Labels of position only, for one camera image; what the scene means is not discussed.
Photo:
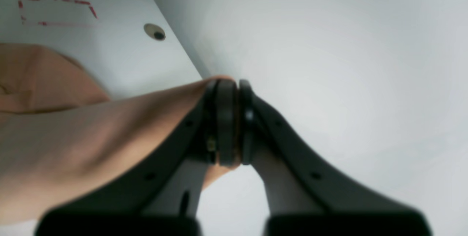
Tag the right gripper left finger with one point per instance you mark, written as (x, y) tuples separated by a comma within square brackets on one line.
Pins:
[(159, 196)]

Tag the red tape rectangle marking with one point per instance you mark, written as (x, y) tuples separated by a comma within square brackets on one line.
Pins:
[(62, 13)]

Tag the peach T-shirt with emoji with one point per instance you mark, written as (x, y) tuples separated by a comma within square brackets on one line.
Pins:
[(62, 136)]

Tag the right table grommet hole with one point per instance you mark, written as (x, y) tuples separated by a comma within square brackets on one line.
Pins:
[(155, 32)]

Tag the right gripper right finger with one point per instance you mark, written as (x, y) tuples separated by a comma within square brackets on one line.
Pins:
[(306, 195)]

